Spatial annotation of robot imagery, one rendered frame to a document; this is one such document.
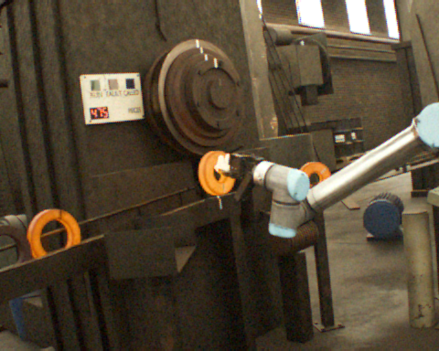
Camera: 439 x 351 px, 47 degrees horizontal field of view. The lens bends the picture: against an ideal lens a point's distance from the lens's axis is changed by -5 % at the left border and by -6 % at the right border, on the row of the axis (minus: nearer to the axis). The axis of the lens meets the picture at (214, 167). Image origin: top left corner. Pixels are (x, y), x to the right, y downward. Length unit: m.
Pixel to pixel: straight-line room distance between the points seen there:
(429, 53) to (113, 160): 3.16
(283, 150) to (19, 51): 2.95
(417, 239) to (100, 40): 1.53
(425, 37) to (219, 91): 2.80
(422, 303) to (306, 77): 7.99
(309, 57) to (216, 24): 7.79
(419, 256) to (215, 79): 1.14
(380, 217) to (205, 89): 2.29
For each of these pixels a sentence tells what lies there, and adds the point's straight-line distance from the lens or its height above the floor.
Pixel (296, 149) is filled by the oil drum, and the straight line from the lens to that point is 4.79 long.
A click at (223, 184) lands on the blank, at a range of 1.85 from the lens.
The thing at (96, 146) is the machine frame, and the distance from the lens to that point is 1.96.
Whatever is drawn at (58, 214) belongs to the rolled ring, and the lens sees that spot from 1.72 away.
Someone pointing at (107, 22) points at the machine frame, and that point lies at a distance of 2.09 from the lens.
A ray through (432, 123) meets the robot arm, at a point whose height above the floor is 0.91.
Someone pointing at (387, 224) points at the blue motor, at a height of 0.15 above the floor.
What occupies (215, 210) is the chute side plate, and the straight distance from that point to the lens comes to 2.10.
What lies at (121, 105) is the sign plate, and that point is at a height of 1.12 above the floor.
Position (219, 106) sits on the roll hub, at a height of 1.06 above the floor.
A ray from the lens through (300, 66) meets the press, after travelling 9.96.
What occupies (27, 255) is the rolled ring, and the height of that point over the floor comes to 0.67.
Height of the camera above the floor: 0.94
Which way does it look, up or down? 3 degrees down
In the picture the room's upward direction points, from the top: 8 degrees counter-clockwise
